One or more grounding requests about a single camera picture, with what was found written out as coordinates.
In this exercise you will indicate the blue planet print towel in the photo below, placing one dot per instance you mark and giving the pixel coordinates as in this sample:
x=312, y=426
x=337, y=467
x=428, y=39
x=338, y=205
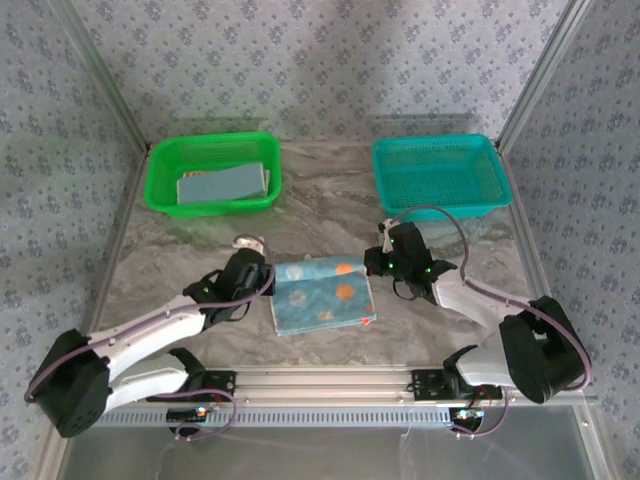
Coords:
x=320, y=300

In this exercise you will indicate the light blue heart towel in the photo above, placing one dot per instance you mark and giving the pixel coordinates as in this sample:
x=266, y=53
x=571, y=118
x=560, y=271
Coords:
x=220, y=185

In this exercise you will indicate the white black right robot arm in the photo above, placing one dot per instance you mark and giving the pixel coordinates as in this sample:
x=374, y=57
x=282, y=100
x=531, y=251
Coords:
x=465, y=300

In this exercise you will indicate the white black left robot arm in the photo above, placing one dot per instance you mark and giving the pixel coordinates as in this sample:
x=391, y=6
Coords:
x=150, y=325

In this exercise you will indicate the teal plastic mesh basket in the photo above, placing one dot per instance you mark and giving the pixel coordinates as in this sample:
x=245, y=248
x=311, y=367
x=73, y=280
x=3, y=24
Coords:
x=440, y=175

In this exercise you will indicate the small controller board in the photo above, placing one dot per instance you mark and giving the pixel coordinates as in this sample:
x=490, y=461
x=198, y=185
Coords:
x=467, y=414
x=187, y=414

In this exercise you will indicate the green plastic mesh basket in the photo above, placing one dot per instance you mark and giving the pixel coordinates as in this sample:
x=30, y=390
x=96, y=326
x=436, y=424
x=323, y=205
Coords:
x=210, y=150

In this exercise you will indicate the grey metal lower panel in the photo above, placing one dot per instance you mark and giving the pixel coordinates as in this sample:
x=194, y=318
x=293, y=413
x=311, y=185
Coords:
x=320, y=455

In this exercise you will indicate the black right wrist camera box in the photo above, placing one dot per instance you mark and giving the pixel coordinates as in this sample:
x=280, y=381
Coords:
x=405, y=242

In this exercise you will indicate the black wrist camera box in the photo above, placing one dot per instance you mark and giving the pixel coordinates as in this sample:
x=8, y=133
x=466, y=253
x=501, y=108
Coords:
x=245, y=265
x=405, y=242

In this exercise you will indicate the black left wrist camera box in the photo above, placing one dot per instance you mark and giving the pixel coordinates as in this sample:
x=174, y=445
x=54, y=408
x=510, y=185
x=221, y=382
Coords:
x=245, y=265

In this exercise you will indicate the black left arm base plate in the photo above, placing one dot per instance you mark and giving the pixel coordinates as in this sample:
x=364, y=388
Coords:
x=222, y=382

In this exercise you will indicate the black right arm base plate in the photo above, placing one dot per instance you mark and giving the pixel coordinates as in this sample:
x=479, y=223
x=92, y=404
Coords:
x=425, y=385

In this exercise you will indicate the aluminium table edge rail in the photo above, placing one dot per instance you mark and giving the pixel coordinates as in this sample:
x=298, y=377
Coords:
x=119, y=225
x=524, y=225

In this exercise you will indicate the aluminium mounting rail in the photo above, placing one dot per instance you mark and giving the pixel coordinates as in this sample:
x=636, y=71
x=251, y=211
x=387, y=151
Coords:
x=320, y=387

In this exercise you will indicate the aluminium frame post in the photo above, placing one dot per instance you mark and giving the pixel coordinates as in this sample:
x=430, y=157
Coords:
x=542, y=75
x=107, y=85

